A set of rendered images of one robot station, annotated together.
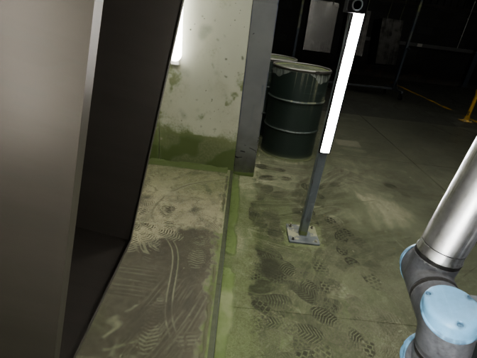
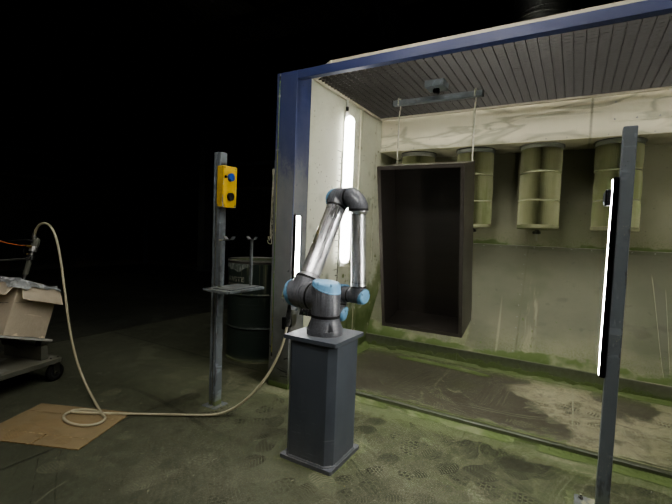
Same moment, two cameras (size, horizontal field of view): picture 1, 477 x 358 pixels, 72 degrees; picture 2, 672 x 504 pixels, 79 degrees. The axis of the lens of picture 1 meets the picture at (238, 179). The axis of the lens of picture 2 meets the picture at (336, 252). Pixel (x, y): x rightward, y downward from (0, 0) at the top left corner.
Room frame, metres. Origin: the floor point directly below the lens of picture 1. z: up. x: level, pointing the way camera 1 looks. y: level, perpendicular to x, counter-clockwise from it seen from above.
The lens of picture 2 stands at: (1.68, -2.51, 1.17)
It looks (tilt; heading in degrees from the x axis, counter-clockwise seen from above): 3 degrees down; 122
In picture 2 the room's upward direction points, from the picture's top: 2 degrees clockwise
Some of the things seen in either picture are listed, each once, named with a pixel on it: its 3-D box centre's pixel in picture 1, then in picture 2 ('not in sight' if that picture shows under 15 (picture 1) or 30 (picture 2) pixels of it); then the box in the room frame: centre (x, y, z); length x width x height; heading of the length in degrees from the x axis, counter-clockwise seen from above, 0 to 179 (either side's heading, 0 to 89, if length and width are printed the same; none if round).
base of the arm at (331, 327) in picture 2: not in sight; (325, 323); (0.54, -0.75, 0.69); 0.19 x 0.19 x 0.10
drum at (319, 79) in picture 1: (294, 110); not in sight; (3.33, -0.48, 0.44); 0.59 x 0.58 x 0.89; 16
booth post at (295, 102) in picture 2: not in sight; (289, 232); (-0.21, -0.11, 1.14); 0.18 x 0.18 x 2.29; 1
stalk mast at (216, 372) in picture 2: not in sight; (217, 280); (-0.34, -0.67, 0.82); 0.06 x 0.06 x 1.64; 1
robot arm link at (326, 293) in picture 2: not in sight; (324, 297); (0.53, -0.75, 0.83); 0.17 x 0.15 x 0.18; 170
